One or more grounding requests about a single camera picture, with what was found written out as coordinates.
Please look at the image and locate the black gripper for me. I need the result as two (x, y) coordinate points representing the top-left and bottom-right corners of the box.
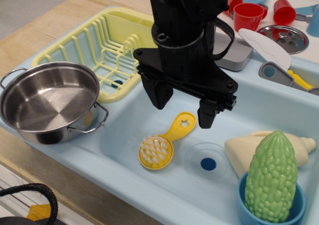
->
(134, 48), (238, 129)

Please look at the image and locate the yellow dish brush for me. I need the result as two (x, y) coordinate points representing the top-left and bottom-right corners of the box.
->
(138, 112), (196, 170)

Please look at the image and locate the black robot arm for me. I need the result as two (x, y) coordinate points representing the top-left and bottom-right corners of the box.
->
(134, 0), (238, 128)

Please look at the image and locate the steel pot lid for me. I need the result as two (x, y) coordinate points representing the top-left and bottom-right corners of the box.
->
(258, 25), (309, 54)

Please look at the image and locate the stainless steel pot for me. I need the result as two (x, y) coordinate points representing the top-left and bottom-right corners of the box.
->
(0, 61), (109, 145)

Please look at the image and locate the light blue toy sink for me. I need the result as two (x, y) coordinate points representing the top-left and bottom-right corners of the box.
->
(0, 5), (319, 225)

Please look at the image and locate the grey toy faucet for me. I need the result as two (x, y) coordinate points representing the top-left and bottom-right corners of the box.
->
(213, 32), (253, 72)

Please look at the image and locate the cream toy soap bottle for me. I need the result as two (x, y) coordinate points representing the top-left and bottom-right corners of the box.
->
(224, 130), (317, 177)

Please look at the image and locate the yellow dish rack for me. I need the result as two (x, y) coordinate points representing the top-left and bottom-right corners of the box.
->
(31, 6), (156, 104)

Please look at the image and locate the red cup front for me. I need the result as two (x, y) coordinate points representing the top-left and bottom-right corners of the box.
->
(233, 3), (268, 32)

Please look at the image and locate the red cup lying left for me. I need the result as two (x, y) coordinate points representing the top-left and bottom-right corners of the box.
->
(224, 0), (243, 15)

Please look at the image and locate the yellow toy utensil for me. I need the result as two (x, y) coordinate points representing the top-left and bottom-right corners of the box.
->
(288, 70), (314, 90)

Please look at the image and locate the green toy bitter gourd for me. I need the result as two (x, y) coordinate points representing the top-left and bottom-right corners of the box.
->
(244, 130), (298, 223)

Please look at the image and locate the red cup right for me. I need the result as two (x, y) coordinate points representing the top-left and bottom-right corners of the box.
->
(273, 0), (297, 25)

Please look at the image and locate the light blue cup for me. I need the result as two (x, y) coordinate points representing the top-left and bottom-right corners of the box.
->
(306, 7), (319, 37)

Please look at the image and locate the blue plastic cup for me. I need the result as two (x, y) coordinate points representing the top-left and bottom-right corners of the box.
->
(237, 172), (307, 225)

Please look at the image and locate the yellow tape piece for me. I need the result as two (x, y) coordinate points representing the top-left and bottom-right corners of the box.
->
(26, 204), (51, 221)

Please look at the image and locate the grey toy utensil handle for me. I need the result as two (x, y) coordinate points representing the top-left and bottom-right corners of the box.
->
(259, 62), (319, 96)

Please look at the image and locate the blue utensil handle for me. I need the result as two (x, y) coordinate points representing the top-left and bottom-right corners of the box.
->
(295, 4), (319, 15)

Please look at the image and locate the black cable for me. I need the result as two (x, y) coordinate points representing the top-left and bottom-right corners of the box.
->
(0, 183), (58, 225)

